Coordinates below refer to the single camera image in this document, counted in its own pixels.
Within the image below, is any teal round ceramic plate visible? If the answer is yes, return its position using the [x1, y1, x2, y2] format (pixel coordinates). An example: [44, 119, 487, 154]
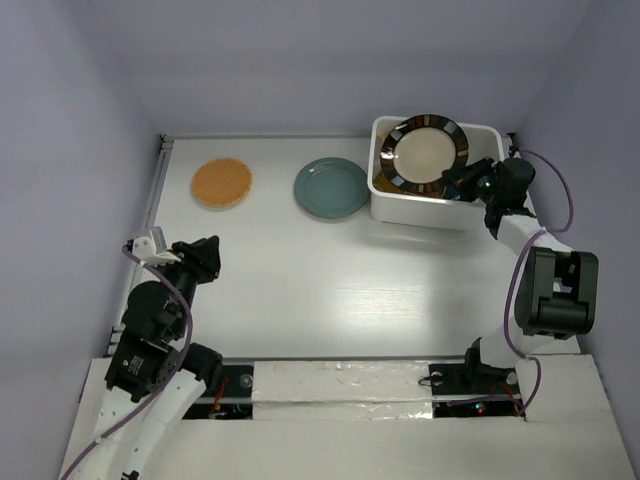
[293, 157, 370, 221]

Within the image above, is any round orange woven plate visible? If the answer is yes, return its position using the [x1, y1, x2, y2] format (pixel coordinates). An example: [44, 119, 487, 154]
[191, 158, 253, 208]

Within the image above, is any green yellow bamboo tray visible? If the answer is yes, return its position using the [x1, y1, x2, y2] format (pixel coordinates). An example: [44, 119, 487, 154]
[372, 172, 403, 194]

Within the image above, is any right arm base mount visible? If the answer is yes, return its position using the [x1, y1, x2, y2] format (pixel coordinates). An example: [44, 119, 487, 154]
[418, 363, 523, 418]

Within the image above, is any white plastic bin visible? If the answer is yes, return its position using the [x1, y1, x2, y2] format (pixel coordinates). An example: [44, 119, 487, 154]
[367, 116, 505, 230]

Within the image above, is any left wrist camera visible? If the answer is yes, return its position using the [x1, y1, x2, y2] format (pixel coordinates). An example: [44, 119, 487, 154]
[124, 226, 181, 267]

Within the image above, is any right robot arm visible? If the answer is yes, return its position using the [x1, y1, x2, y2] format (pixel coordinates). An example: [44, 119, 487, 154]
[156, 158, 597, 392]

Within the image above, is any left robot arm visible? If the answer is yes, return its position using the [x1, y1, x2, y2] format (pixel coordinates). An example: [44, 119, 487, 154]
[66, 158, 548, 479]

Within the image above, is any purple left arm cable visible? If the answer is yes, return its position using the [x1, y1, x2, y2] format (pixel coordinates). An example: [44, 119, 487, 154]
[59, 244, 195, 480]

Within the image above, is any orange fish-shaped woven basket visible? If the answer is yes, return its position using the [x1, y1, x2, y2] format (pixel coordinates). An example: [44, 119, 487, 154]
[376, 129, 392, 143]

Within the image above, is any striped rim round plate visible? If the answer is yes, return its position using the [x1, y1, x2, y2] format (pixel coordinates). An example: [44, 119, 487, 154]
[380, 114, 469, 198]

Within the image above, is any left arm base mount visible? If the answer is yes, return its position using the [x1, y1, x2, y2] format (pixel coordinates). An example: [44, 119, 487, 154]
[183, 363, 254, 420]

